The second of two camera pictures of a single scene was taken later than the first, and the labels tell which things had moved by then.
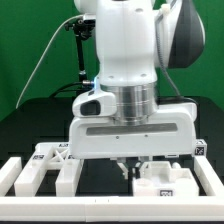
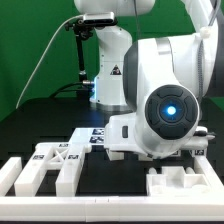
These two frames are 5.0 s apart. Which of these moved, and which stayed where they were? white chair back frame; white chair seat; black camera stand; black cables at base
Moved: white chair seat
Stayed: black cables at base; white chair back frame; black camera stand
